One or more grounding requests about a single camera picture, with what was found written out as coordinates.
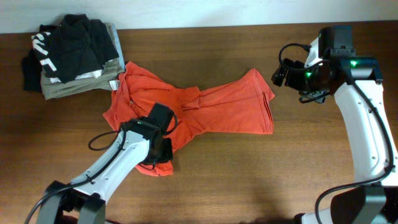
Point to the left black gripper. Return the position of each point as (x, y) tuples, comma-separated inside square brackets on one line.
[(167, 152)]

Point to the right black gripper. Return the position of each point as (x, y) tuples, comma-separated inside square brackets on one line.
[(292, 80)]

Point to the orange red t-shirt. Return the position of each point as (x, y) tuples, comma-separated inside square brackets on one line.
[(241, 106)]

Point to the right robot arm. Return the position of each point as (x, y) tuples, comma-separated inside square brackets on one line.
[(355, 84)]

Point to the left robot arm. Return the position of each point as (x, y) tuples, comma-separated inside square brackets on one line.
[(138, 142)]

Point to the khaki folded garment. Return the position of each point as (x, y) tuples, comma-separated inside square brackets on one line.
[(57, 90)]

